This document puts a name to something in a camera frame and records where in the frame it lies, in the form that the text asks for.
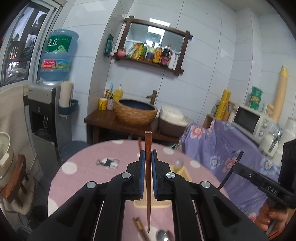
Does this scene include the green stacked bowls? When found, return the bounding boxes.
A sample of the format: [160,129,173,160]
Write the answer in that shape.
[248,86,263,110]

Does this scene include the dark brown chopstick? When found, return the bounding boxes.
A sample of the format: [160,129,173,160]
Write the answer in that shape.
[137,137,143,152]

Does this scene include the brown wooden handled spoon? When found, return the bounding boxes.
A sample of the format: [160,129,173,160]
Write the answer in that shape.
[166,230,175,241]

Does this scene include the purple floral cloth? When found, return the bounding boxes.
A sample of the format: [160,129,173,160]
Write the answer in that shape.
[177,120,280,220]

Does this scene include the window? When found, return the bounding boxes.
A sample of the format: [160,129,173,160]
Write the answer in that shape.
[1,1,62,88]

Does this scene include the wooden framed mirror shelf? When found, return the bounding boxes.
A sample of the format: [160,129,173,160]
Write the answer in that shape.
[114,16,193,76]

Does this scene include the stainless steel spoon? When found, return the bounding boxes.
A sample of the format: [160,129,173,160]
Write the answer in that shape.
[156,230,169,241]

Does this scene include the blue water jug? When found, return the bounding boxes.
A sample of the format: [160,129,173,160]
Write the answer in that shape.
[39,29,79,82]

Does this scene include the grey water dispenser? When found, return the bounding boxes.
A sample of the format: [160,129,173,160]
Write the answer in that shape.
[28,80,61,165]

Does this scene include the yellow roll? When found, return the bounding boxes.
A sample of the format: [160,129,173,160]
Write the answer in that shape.
[215,89,231,121]

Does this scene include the small wooden stool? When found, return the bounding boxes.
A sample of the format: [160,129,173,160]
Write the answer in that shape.
[1,154,29,207]

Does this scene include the cream plastic utensil holder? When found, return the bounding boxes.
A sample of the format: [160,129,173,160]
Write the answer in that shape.
[133,161,193,214]

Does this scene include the reddish wooden chopstick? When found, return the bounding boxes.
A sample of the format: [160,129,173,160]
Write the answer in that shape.
[145,131,152,233]

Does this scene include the bronze faucet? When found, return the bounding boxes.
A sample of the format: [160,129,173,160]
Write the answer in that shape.
[146,90,158,105]

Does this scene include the yellow soap bottle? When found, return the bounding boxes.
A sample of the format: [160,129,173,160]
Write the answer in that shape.
[113,84,123,101]

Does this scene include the woven basket sink bowl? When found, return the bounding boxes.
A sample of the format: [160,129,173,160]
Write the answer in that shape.
[113,98,158,126]

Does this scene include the right hand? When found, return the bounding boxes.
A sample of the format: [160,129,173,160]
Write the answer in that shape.
[255,199,288,235]

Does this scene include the pink polka dot tablecloth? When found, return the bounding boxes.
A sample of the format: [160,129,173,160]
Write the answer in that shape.
[48,140,220,240]

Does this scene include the yellow mug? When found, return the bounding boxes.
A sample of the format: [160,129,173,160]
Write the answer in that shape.
[98,98,108,110]

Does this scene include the white brown rice cooker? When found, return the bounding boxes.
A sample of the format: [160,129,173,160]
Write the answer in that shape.
[158,105,189,138]

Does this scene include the translucent plastic ladle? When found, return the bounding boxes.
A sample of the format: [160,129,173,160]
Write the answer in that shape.
[173,160,184,173]

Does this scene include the black gold banded chopstick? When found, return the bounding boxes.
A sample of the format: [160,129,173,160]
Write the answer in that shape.
[135,218,144,233]

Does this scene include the white microwave oven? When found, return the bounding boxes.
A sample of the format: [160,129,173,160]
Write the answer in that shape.
[232,105,278,144]

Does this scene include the dark wooden side table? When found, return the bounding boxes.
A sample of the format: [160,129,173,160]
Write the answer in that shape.
[84,109,179,144]

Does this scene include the paper cup stack holder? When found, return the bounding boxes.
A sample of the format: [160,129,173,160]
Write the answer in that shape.
[58,81,79,117]

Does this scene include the white cooking pot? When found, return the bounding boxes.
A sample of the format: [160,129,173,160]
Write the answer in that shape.
[0,132,16,188]

